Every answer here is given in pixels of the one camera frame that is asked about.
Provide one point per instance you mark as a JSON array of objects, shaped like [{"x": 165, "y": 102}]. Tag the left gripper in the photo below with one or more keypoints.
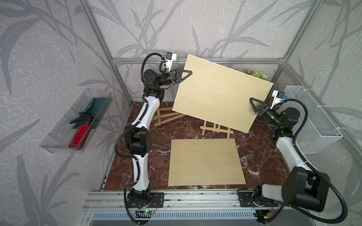
[{"x": 175, "y": 77}]

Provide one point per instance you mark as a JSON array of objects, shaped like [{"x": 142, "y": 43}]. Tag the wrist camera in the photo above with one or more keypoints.
[
  {"x": 168, "y": 60},
  {"x": 277, "y": 98}
]

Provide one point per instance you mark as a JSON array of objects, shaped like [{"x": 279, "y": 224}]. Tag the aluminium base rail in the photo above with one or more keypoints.
[{"x": 219, "y": 204}]

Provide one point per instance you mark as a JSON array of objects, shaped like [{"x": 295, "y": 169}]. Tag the plywood board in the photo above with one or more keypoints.
[
  {"x": 219, "y": 94},
  {"x": 196, "y": 162}
]

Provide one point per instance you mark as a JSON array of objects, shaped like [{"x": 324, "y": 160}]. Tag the wooden easel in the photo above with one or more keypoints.
[
  {"x": 166, "y": 118},
  {"x": 216, "y": 128}
]

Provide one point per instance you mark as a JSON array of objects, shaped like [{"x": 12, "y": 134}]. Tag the potted plant with flowers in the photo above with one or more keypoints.
[{"x": 256, "y": 74}]

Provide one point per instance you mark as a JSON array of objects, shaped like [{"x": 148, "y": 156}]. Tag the green sheet in tray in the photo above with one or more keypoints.
[{"x": 96, "y": 108}]

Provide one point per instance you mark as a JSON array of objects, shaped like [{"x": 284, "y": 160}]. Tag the white wire mesh basket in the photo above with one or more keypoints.
[{"x": 319, "y": 131}]

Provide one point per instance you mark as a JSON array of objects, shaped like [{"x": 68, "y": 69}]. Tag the clear plastic wall tray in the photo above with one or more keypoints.
[{"x": 75, "y": 129}]

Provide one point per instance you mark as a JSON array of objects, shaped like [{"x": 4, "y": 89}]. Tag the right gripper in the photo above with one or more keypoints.
[{"x": 262, "y": 109}]

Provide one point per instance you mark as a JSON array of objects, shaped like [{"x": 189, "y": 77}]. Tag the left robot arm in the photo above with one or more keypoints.
[{"x": 138, "y": 139}]

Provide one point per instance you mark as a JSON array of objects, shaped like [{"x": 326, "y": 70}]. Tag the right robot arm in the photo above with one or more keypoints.
[{"x": 303, "y": 187}]

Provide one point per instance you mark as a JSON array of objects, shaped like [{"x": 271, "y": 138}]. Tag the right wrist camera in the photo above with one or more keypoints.
[{"x": 277, "y": 98}]

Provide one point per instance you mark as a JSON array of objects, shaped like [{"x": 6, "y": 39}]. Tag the aluminium cage frame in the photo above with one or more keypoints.
[{"x": 322, "y": 39}]

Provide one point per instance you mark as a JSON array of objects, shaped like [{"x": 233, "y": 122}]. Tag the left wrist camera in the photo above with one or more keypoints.
[{"x": 168, "y": 60}]

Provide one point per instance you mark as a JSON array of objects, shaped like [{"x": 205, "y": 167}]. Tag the red spray bottle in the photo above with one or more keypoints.
[{"x": 79, "y": 139}]

